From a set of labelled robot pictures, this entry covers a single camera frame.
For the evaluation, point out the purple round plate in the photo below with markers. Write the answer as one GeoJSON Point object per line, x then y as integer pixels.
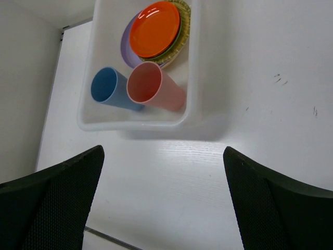
{"type": "Point", "coordinates": [129, 57]}

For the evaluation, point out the orange round plate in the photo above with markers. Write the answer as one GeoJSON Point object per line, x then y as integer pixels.
{"type": "Point", "coordinates": [155, 29]}

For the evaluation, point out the pink plastic cup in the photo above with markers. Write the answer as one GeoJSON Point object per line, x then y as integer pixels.
{"type": "Point", "coordinates": [149, 85]}

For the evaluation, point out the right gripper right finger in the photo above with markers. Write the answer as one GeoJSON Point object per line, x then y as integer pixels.
{"type": "Point", "coordinates": [274, 211]}

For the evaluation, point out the yellow woven pattern plate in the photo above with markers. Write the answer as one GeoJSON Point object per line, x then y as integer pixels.
{"type": "Point", "coordinates": [181, 38]}

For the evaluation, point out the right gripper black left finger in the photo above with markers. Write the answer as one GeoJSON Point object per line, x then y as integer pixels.
{"type": "Point", "coordinates": [49, 208]}

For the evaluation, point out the blue plastic cup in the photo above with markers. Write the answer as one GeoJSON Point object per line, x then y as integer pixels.
{"type": "Point", "coordinates": [108, 87]}

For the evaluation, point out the beige round plate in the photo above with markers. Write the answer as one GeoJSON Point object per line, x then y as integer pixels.
{"type": "Point", "coordinates": [166, 64]}

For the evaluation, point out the white plastic bin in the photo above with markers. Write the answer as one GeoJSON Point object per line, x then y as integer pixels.
{"type": "Point", "coordinates": [109, 22]}

